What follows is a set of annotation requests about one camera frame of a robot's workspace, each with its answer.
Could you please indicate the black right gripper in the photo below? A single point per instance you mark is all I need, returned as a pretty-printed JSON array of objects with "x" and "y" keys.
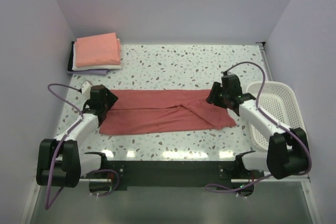
[{"x": 212, "y": 97}]

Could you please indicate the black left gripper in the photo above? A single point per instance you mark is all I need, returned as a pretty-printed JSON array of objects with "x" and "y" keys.
[{"x": 111, "y": 99}]

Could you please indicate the red t-shirt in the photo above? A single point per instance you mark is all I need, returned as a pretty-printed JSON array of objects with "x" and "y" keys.
[{"x": 158, "y": 111}]

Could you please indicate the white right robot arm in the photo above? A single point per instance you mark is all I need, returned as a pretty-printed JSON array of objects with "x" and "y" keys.
[{"x": 288, "y": 150}]

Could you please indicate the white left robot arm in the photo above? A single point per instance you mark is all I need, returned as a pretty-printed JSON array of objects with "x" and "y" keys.
[{"x": 59, "y": 162}]

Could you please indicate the folded lavender t-shirt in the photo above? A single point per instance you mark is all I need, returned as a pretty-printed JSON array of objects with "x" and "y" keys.
[{"x": 98, "y": 72}]

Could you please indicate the folded black t-shirt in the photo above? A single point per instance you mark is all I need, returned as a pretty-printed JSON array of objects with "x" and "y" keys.
[{"x": 70, "y": 60}]

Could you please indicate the white perforated plastic basket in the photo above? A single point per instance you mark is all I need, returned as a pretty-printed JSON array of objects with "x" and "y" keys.
[{"x": 280, "y": 101}]

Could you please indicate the folded salmon pink t-shirt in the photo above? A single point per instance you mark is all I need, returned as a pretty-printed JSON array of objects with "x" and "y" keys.
[{"x": 97, "y": 49}]

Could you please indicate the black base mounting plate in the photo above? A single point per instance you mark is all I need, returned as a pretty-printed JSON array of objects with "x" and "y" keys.
[{"x": 210, "y": 174}]

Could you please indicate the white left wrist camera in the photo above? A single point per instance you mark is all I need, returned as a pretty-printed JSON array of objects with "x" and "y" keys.
[{"x": 85, "y": 88}]

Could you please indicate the aluminium right side rail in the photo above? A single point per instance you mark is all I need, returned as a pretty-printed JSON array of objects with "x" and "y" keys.
[{"x": 261, "y": 46}]

